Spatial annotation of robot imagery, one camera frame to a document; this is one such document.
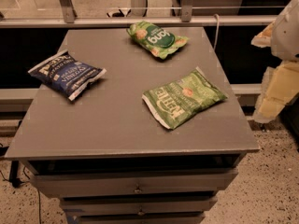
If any green rice chip bag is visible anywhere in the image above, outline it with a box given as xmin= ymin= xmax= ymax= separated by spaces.
xmin=127 ymin=21 xmax=189 ymax=60

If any white hanging cable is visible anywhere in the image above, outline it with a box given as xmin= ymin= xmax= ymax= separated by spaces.
xmin=212 ymin=13 xmax=221 ymax=51

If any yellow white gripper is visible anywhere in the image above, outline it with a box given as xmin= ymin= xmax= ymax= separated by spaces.
xmin=253 ymin=61 xmax=299 ymax=123

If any blue Kettle vinegar chip bag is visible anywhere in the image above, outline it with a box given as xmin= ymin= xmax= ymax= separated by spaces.
xmin=28 ymin=49 xmax=107 ymax=101

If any grey metal railing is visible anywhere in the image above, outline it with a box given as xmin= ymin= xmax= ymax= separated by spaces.
xmin=0 ymin=0 xmax=277 ymax=28

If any black floor cable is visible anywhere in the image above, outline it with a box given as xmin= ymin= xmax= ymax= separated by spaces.
xmin=0 ymin=143 xmax=43 ymax=224

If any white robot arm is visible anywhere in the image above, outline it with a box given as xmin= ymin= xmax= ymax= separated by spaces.
xmin=251 ymin=0 xmax=299 ymax=123

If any grey drawer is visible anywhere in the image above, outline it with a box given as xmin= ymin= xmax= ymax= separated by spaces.
xmin=32 ymin=168 xmax=238 ymax=198
xmin=61 ymin=196 xmax=217 ymax=216

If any top grey drawer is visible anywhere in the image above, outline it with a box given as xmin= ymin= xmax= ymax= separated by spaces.
xmin=32 ymin=168 xmax=238 ymax=198

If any grey drawer cabinet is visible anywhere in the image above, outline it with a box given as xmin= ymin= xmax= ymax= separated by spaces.
xmin=7 ymin=27 xmax=259 ymax=224

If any green Kettle jalapeno chip bag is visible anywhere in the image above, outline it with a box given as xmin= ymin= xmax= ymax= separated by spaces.
xmin=142 ymin=67 xmax=227 ymax=130

